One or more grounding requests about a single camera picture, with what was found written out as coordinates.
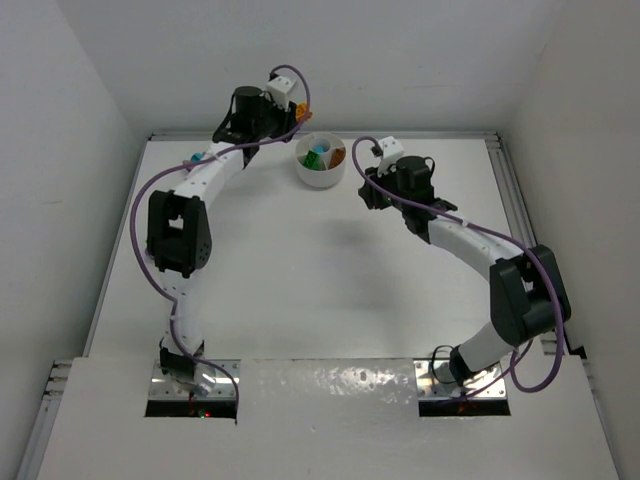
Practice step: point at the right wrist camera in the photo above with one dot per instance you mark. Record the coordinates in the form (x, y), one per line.
(388, 150)

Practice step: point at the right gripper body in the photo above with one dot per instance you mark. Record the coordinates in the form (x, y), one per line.
(373, 192)

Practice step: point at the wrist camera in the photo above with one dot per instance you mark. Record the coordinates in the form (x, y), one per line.
(280, 89)
(388, 150)

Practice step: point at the orange brown lego piece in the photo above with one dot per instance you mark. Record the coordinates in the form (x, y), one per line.
(337, 157)

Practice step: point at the white divided round container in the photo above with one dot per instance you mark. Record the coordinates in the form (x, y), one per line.
(325, 178)

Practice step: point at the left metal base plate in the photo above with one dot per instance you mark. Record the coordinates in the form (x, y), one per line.
(208, 384)

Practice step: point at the orange patterned lego piece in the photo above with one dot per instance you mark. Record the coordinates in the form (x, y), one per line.
(302, 113)

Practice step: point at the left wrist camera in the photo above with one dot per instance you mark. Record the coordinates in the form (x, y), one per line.
(280, 89)

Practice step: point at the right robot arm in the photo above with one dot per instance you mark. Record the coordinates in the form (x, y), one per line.
(527, 293)

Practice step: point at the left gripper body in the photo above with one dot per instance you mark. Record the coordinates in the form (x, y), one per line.
(288, 120)

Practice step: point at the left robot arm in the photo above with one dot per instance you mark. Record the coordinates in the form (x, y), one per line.
(178, 233)

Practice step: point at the teal purple butterfly lego cluster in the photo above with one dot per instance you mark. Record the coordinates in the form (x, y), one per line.
(193, 161)

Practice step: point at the green lego brick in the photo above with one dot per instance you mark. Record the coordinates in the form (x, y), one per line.
(312, 161)

